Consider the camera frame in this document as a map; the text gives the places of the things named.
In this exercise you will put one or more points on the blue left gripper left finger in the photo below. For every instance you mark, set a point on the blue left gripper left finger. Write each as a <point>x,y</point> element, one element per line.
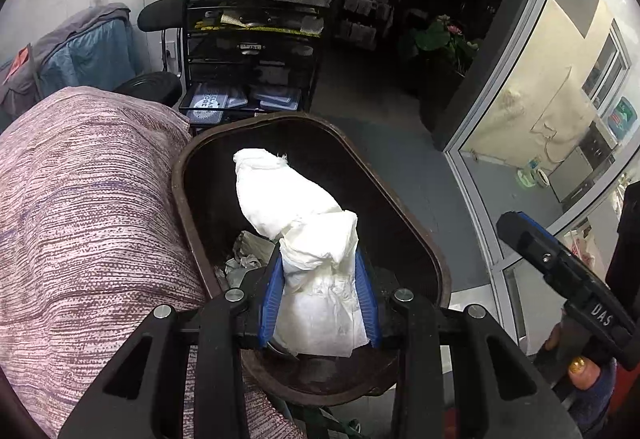
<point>271,298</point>

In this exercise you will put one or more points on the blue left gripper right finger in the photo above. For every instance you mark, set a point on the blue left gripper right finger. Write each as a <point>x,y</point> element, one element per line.
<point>367,298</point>

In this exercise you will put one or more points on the white paper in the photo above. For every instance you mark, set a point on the white paper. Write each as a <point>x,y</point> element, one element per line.
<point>319,311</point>

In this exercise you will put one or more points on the brown trash bin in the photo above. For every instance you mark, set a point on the brown trash bin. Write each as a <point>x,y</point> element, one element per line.
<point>401,253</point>

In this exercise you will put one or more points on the right hand painted nails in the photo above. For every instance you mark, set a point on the right hand painted nails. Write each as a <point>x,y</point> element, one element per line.
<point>568,352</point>

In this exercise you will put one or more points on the purple striped bed cover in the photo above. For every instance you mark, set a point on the purple striped bed cover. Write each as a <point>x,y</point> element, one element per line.
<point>99,290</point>

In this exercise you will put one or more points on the potted plant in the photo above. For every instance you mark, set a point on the potted plant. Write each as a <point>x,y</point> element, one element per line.
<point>445,39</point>

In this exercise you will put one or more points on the black wire trolley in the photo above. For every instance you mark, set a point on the black wire trolley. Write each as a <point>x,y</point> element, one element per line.
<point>243,58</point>

